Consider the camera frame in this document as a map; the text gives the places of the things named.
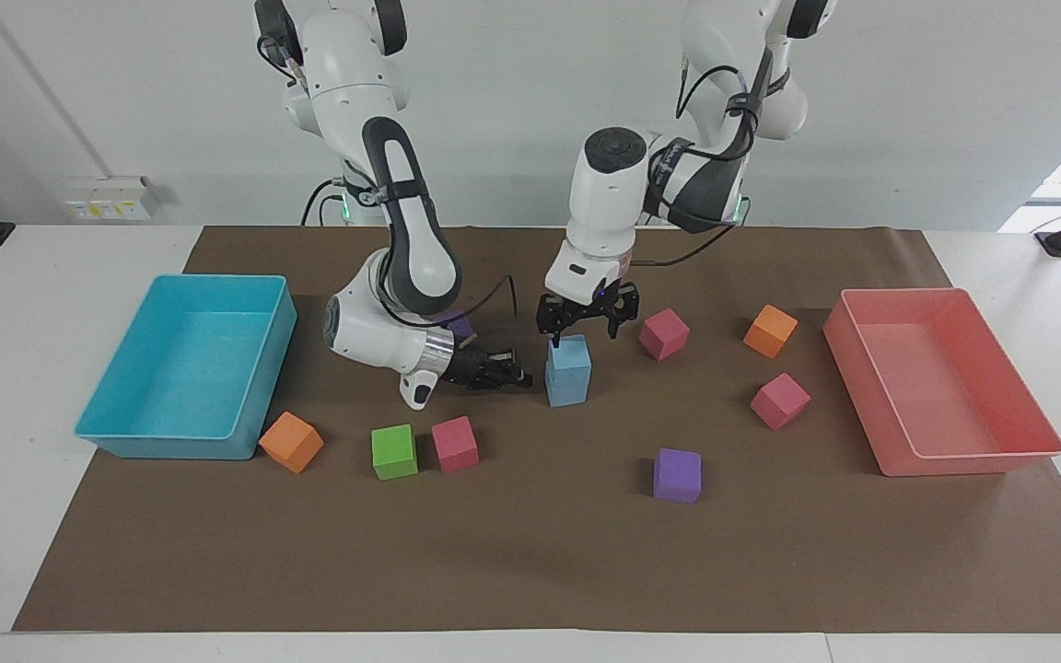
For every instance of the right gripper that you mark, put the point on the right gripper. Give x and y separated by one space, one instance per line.
472 366

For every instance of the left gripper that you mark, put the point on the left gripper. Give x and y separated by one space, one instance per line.
588 305

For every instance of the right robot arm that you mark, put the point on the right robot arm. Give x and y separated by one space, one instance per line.
411 249

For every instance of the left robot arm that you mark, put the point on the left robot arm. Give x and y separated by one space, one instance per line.
600 203

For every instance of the light blue foam block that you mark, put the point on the light blue foam block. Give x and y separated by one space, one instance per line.
573 357
567 389

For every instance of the purple foam block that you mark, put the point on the purple foam block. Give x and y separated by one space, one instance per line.
677 477
460 325

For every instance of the pink foam block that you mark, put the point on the pink foam block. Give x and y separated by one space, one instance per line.
455 445
664 334
780 402

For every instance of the green foam block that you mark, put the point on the green foam block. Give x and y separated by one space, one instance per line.
394 453

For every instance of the orange foam block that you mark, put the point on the orange foam block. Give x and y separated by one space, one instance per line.
291 443
770 331

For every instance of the blue plastic bin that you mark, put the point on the blue plastic bin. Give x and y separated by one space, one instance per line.
190 368

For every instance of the pink plastic bin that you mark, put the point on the pink plastic bin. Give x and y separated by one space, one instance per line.
940 387

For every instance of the white wall socket box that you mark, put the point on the white wall socket box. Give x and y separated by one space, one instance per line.
111 198

